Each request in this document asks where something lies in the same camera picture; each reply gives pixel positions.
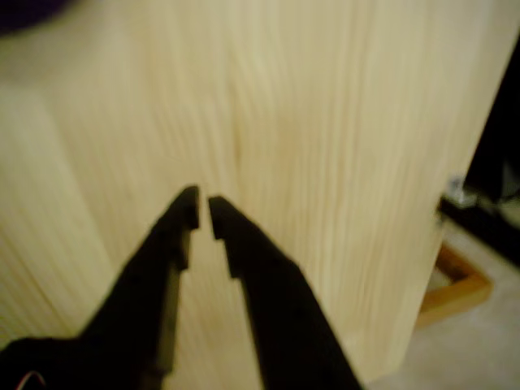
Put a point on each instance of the silver corner bracket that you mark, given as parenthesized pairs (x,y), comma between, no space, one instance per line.
(459,189)

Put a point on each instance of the black aluminium extrusion post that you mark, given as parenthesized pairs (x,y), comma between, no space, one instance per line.
(499,101)

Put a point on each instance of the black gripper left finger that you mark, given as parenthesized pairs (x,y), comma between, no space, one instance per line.
(138,308)

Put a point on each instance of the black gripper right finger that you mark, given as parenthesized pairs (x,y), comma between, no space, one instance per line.
(280,317)

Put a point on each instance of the purple object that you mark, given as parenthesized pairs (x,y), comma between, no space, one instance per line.
(24,12)

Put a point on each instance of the wooden box frame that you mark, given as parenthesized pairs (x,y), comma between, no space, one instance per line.
(467,290)

